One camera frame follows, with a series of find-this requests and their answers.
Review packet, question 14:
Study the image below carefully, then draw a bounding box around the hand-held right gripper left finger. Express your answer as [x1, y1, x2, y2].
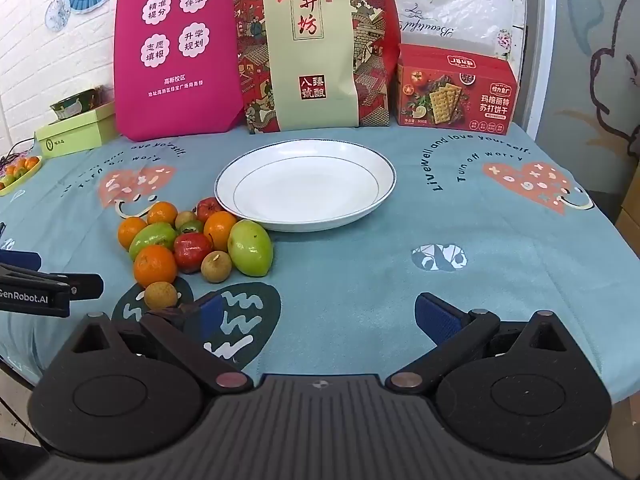
[65, 291, 253, 395]

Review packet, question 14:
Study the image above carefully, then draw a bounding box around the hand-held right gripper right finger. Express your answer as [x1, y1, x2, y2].
[386, 292, 576, 392]

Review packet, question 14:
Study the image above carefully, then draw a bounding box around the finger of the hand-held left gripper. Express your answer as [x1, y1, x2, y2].
[65, 273, 105, 302]
[0, 249, 42, 273]

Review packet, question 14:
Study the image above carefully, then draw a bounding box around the red wax apple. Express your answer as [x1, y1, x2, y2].
[173, 232, 214, 274]
[195, 197, 224, 223]

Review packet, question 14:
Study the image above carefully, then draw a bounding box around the orange mandarin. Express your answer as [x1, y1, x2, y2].
[117, 216, 148, 250]
[203, 211, 238, 252]
[147, 201, 179, 226]
[133, 246, 178, 288]

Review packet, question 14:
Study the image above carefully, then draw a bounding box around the large green jujube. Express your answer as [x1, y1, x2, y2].
[129, 223, 178, 261]
[227, 219, 274, 277]

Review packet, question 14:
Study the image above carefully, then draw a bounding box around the white plate with dark rim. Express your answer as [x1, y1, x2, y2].
[214, 140, 397, 233]

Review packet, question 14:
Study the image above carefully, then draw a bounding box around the pile of small fruits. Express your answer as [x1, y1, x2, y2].
[0, 156, 41, 188]

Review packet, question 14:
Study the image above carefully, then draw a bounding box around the teal printed tablecloth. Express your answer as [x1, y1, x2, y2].
[0, 125, 640, 411]

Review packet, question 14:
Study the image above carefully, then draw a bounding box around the yellow tray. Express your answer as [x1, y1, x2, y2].
[0, 156, 43, 197]

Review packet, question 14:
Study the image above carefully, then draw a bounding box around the light green box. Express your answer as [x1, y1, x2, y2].
[35, 101, 118, 156]

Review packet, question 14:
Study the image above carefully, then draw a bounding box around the green patterned bowl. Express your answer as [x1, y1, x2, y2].
[50, 87, 113, 121]

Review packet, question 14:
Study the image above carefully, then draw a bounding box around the pink tote bag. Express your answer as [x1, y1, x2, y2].
[114, 0, 244, 142]

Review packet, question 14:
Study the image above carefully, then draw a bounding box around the cardboard box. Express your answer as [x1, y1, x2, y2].
[615, 160, 640, 256]

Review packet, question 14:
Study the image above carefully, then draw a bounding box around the red cracker box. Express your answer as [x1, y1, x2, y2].
[396, 43, 518, 136]

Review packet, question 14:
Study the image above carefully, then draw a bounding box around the small pale paper fan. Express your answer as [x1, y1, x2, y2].
[45, 0, 76, 30]

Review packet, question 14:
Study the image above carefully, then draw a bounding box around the red and green gift bag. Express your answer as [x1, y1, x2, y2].
[231, 0, 401, 135]

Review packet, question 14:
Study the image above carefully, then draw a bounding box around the white floral bag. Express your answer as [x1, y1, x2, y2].
[385, 0, 526, 61]

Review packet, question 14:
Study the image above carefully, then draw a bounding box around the black cable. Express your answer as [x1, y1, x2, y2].
[0, 139, 38, 163]

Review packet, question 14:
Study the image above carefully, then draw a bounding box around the cartoon wall decal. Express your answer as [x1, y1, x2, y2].
[565, 0, 640, 161]

